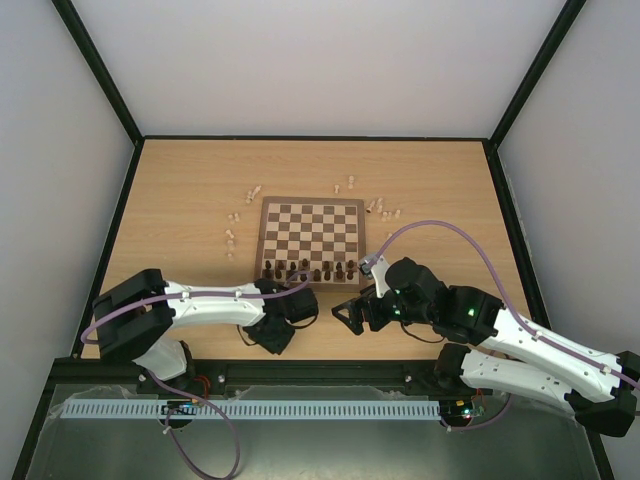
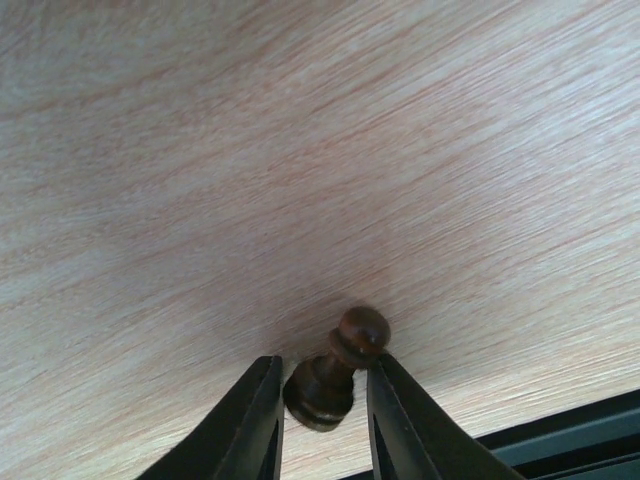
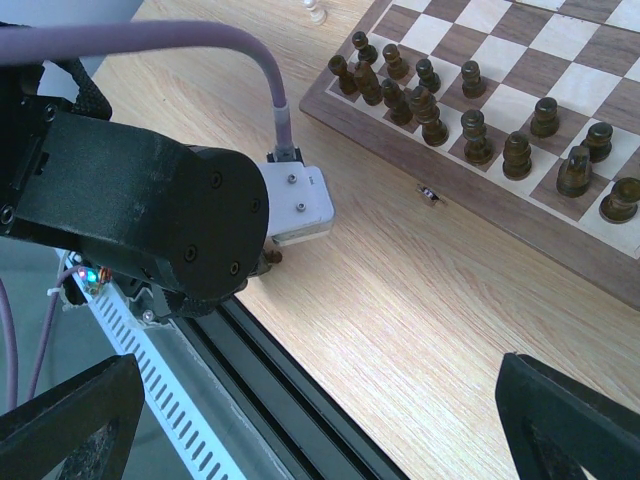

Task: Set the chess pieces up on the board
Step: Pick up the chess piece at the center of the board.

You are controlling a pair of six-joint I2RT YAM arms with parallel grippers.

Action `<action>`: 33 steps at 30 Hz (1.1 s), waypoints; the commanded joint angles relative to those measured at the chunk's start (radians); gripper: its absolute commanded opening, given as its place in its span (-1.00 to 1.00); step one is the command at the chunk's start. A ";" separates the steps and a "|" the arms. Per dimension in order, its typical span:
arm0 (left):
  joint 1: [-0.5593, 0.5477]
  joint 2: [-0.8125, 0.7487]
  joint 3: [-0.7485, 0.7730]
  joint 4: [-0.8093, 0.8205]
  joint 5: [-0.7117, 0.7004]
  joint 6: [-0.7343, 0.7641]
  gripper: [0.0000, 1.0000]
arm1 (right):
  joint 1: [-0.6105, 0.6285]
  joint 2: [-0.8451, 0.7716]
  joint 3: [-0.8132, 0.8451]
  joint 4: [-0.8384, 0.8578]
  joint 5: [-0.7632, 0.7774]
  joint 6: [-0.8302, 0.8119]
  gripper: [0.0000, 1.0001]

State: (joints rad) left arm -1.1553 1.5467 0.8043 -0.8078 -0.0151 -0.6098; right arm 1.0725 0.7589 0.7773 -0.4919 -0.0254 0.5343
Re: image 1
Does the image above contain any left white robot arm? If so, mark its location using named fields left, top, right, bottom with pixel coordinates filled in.
left=81, top=269, right=319, bottom=380

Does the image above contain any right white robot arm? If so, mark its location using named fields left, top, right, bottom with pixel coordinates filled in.
left=332, top=258, right=639, bottom=437

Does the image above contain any left base circuit board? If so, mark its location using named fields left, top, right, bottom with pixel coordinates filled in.
left=157, top=399, right=207, bottom=418

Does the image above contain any base circuit board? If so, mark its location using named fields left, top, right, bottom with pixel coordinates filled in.
left=157, top=399, right=207, bottom=418
left=439, top=394, right=487, bottom=421

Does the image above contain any right base circuit board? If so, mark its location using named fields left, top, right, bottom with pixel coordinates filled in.
left=439, top=394, right=487, bottom=421

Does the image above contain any wooden chessboard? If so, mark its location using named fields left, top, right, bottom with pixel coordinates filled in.
left=254, top=196, right=368, bottom=292

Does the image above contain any black aluminium frame rail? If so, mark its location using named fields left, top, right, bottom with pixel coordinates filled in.
left=49, top=357, right=501, bottom=389

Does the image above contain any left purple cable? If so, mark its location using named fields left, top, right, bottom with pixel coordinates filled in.
left=80, top=270, right=240, bottom=479

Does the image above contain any white slotted cable duct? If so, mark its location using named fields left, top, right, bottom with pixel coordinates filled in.
left=60, top=399, right=441, bottom=421

